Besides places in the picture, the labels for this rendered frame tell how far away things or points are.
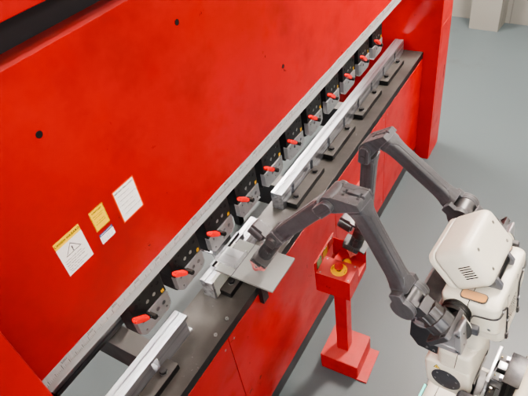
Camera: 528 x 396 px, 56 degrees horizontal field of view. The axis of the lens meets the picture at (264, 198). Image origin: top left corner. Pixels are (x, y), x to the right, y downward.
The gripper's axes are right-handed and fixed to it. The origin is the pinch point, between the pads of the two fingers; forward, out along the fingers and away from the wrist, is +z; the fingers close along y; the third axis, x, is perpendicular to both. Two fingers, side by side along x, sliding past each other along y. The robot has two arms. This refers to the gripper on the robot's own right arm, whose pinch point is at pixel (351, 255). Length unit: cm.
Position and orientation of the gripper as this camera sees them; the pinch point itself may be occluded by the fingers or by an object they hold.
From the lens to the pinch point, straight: 227.0
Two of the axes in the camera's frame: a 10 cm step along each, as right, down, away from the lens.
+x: -4.7, 6.2, -6.2
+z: -1.0, 6.6, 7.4
